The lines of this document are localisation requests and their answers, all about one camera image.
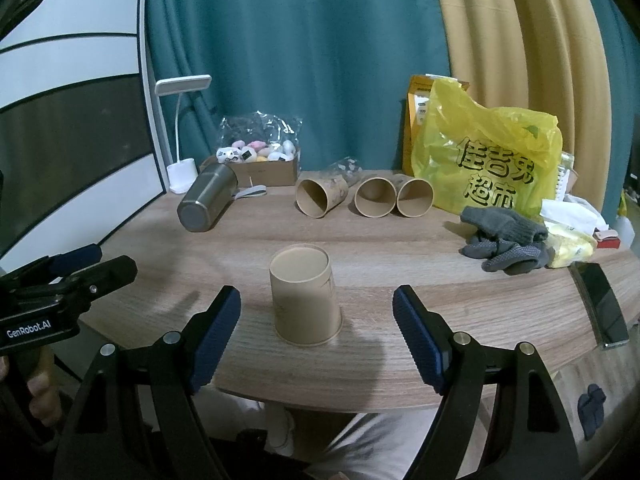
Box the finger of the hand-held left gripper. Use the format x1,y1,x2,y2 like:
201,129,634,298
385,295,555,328
50,255,139,312
0,243,104,292

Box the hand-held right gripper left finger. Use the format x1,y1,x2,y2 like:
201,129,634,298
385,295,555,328
52,285,242,480

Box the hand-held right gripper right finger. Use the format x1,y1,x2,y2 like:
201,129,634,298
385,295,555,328
392,285,583,480

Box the brown paper cup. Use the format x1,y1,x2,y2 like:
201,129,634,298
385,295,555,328
269,243,344,347
395,175,435,219
294,175,350,220
353,175,399,220

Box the person's left hand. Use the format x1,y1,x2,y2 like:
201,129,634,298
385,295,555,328
26,349,64,437

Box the grey dotted knit glove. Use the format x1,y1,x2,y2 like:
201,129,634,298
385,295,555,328
460,236,550,276

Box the person's white trousers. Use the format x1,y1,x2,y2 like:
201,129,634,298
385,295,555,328
194,384,452,480

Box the white desk lamp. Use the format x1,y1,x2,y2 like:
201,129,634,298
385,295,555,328
153,74,213,195

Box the stainless steel tumbler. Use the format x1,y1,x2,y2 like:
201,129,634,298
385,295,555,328
177,162,239,234

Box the cardboard box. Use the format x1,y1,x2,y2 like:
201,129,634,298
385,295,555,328
199,147,303,189

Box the yellow tissue pack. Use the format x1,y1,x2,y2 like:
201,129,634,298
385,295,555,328
542,224,599,269

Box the black smartphone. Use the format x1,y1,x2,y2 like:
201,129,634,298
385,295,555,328
569,261,631,349

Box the dark sock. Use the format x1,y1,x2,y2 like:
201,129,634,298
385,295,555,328
577,383,607,439

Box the clear plastic wrapper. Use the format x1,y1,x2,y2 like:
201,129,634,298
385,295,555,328
320,157,364,186

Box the yellow plastic bag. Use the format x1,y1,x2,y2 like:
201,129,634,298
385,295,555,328
402,77,564,216

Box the white crumpled paper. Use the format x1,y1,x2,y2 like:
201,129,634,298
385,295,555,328
539,197,609,234

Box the clear bag of plush toys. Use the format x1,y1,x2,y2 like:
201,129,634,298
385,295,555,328
215,113,304,164

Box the spiral notebook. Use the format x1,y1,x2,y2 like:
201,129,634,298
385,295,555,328
554,150,579,202

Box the white plastic bottle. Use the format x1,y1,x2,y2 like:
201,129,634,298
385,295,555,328
616,189,637,249

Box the orange paper package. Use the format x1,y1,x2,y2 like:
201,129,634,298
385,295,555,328
402,73,471,172

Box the teal curtain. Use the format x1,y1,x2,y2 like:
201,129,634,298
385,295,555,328
144,0,640,233

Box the beige curtain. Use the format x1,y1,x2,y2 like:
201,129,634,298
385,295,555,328
429,0,620,162

